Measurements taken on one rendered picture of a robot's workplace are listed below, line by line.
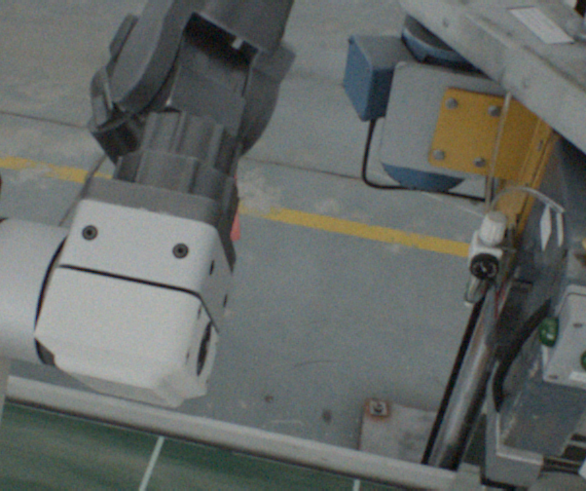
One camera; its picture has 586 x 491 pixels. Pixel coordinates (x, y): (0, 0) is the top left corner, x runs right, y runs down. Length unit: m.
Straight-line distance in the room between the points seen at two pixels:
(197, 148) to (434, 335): 2.07
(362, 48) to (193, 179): 0.66
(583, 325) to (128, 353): 0.44
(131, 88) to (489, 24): 0.55
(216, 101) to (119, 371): 0.20
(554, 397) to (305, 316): 1.68
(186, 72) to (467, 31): 0.54
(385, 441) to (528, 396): 1.36
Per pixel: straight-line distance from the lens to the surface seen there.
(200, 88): 0.56
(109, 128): 0.68
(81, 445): 1.77
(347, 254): 2.76
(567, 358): 0.80
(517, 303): 1.09
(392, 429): 2.28
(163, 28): 0.57
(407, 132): 1.15
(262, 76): 0.60
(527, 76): 0.96
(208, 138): 0.54
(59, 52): 3.85
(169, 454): 1.74
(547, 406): 0.92
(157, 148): 0.54
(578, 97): 0.91
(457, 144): 1.15
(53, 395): 1.82
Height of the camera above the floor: 1.83
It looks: 42 degrees down
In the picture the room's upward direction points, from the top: 7 degrees clockwise
